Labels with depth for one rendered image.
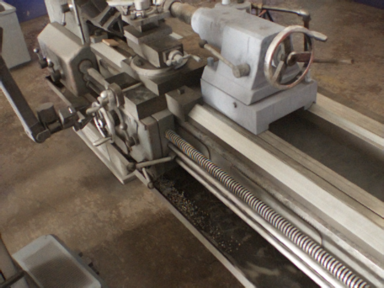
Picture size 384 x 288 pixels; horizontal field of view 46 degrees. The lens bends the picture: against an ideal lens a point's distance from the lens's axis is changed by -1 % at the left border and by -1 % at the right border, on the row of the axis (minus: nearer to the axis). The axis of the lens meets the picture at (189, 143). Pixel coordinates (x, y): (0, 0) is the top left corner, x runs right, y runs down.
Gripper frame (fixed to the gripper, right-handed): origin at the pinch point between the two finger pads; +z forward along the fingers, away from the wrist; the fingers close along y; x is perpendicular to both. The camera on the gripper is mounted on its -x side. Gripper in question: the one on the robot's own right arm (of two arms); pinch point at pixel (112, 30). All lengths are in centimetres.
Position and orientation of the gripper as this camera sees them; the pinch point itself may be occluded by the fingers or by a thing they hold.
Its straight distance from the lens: 151.5
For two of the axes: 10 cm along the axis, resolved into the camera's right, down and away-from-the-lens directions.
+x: -5.7, 8.1, -1.5
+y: -6.9, -3.7, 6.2
